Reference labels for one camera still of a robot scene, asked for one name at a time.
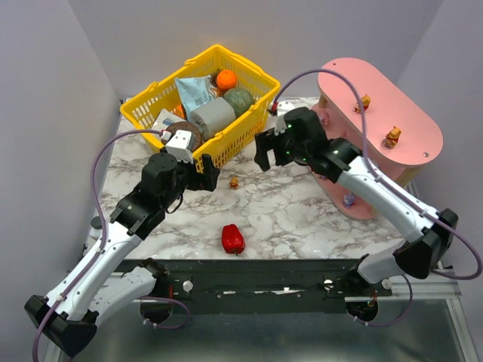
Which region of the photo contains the red bell pepper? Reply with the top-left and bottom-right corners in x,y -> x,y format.
221,224 -> 245,254

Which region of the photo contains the orange fruit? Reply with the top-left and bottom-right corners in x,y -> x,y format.
216,69 -> 238,92
176,105 -> 186,118

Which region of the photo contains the white package blue handle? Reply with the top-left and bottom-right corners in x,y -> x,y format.
151,109 -> 185,137

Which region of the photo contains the green melon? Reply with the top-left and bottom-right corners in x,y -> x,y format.
223,87 -> 255,118

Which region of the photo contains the light blue chips bag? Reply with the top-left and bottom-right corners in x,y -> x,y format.
174,75 -> 216,116

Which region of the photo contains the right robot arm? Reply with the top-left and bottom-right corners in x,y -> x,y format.
254,107 -> 458,285

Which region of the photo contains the yellow plastic shopping basket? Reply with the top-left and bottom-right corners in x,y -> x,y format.
120,44 -> 280,171

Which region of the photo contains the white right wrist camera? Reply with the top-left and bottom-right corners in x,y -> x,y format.
268,100 -> 295,136

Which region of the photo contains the grey paper towel roll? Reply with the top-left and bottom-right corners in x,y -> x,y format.
189,97 -> 236,141

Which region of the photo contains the white bottle black cap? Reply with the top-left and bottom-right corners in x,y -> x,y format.
89,216 -> 102,240

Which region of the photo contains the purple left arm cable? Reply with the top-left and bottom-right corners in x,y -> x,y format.
32,130 -> 171,362

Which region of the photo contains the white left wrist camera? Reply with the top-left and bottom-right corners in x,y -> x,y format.
161,130 -> 195,164

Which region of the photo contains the purple bunny toy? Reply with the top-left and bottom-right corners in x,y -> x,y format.
342,192 -> 356,208

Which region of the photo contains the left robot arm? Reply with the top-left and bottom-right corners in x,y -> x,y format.
24,152 -> 220,357

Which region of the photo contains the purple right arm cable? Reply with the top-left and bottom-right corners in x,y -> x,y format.
268,69 -> 483,327

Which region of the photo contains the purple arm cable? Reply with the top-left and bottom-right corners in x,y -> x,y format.
32,130 -> 171,362
268,69 -> 483,327

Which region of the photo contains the orange bear toy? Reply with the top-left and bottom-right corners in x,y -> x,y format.
353,94 -> 371,113
382,126 -> 401,149
229,177 -> 238,189

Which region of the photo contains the pink three-tier shelf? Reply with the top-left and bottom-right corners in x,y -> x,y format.
309,57 -> 443,221

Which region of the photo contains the black mounting rail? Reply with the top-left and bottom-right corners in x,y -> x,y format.
124,258 -> 393,316

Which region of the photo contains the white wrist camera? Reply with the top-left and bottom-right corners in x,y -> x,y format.
161,130 -> 195,164
268,100 -> 295,136

